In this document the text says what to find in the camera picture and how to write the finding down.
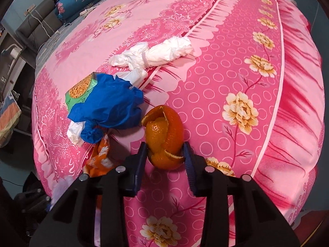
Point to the wall socket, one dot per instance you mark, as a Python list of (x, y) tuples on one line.
[(29, 9)]

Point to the blue plastic bag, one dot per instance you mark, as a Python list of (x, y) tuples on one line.
[(108, 103)]

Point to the colourful patterned quilt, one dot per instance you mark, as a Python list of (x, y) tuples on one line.
[(9, 115)]

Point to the pink floral bedspread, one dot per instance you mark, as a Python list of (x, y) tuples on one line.
[(218, 82)]

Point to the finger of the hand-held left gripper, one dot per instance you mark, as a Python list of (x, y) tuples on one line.
[(38, 198)]

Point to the grey shelf unit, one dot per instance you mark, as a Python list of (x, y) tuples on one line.
[(15, 74)]

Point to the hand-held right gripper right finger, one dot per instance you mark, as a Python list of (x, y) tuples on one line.
[(188, 164)]

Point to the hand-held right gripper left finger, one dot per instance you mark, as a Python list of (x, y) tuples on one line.
[(140, 164)]

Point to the white crumpled paper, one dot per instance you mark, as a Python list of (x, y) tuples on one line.
[(75, 132)]

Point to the white crumpled plastic bag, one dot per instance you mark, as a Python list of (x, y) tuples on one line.
[(167, 50)]

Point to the orange snack wrapper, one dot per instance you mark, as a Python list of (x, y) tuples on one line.
[(100, 157)]

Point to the grey upholstered bed headboard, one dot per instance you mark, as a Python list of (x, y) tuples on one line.
[(30, 30)]

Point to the green snack packet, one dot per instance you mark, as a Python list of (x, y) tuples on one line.
[(79, 90)]

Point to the white desk lamp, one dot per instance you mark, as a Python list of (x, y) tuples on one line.
[(14, 51)]

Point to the large curled orange peel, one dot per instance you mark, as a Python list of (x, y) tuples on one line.
[(164, 123)]

